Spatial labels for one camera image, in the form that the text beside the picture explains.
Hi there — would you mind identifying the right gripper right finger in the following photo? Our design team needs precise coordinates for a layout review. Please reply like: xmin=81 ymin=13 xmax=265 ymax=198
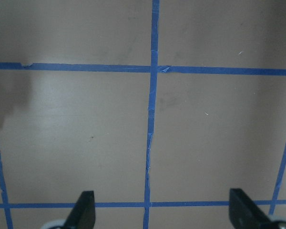
xmin=228 ymin=188 xmax=276 ymax=229

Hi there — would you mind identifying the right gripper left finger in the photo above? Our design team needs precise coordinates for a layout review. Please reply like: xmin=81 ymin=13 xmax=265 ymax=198
xmin=63 ymin=191 xmax=96 ymax=229

